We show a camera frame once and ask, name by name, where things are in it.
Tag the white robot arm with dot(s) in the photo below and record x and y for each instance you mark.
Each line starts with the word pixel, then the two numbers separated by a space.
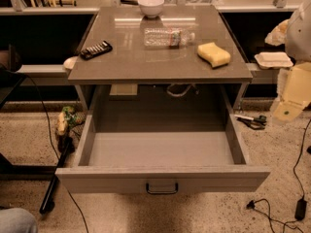
pixel 294 33

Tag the black drawer handle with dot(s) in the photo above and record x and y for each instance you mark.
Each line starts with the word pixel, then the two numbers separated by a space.
pixel 162 190

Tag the white bowl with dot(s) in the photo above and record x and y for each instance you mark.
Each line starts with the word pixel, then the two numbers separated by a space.
pixel 151 8

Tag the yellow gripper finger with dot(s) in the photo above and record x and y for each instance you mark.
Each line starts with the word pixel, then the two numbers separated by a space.
pixel 277 36

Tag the black remote control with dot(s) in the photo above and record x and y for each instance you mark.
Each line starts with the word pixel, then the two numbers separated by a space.
pixel 96 50

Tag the white foam takeout container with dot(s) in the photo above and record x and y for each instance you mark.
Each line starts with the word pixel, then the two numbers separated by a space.
pixel 278 59

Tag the black stand leg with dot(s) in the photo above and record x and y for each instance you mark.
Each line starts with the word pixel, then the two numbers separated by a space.
pixel 48 204

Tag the snack bags on floor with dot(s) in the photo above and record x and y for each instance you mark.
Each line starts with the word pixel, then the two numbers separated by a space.
pixel 68 119

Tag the yellow sponge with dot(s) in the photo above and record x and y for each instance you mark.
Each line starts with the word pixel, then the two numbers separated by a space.
pixel 215 55

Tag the small white dish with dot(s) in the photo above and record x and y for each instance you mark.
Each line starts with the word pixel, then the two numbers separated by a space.
pixel 70 62

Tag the clear plastic water bottle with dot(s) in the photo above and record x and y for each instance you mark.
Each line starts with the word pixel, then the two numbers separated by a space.
pixel 167 37

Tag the open grey top drawer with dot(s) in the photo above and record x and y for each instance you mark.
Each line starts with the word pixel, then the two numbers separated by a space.
pixel 154 138

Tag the grey jeans knee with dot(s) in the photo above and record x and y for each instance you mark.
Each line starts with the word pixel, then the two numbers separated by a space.
pixel 17 220

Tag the grey cabinet with top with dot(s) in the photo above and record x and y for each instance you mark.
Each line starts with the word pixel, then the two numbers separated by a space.
pixel 131 61

